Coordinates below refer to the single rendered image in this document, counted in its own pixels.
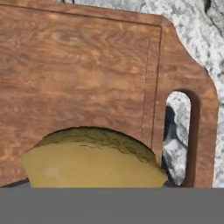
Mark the brown wooden cutting board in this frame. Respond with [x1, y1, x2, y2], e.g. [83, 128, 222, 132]
[0, 0, 220, 189]

